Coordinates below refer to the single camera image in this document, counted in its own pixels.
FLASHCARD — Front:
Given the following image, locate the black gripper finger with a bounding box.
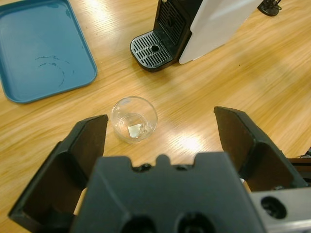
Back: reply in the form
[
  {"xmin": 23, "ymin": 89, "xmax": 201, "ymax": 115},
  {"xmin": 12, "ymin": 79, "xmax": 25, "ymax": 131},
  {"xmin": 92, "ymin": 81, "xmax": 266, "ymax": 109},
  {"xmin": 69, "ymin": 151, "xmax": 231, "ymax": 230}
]
[
  {"xmin": 8, "ymin": 114, "xmax": 109, "ymax": 231},
  {"xmin": 213, "ymin": 106, "xmax": 308, "ymax": 192}
]

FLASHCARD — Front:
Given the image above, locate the clear drinking glass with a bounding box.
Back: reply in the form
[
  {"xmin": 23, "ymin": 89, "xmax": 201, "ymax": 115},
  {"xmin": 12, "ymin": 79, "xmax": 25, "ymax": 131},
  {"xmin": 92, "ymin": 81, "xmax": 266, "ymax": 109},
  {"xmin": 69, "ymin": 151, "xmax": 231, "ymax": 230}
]
[{"xmin": 110, "ymin": 96, "xmax": 158, "ymax": 145}]

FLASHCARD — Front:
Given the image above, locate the white capsule coffee machine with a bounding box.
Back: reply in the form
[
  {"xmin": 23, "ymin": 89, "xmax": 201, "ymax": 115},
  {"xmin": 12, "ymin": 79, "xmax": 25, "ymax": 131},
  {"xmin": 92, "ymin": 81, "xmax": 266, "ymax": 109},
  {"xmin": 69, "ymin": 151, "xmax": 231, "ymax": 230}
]
[{"xmin": 130, "ymin": 0, "xmax": 261, "ymax": 73}]

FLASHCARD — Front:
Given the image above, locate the teal plastic tray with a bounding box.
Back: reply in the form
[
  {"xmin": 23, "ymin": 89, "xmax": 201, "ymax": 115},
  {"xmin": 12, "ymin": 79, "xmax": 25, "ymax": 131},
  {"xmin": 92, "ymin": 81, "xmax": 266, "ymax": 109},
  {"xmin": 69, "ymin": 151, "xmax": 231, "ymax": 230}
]
[{"xmin": 0, "ymin": 0, "xmax": 98, "ymax": 104}]

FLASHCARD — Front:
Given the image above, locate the black capsule holder with rods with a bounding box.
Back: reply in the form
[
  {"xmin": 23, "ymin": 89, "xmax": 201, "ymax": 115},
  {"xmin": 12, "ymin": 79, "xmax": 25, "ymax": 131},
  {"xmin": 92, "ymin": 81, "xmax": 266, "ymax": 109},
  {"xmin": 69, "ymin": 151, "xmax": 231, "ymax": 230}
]
[{"xmin": 257, "ymin": 0, "xmax": 282, "ymax": 17}]

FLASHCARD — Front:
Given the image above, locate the white mount block dark post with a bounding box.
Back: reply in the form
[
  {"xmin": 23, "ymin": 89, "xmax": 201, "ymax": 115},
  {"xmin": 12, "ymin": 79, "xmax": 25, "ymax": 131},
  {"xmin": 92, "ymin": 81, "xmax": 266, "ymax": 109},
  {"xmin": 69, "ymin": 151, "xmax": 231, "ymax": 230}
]
[{"xmin": 289, "ymin": 150, "xmax": 311, "ymax": 168}]

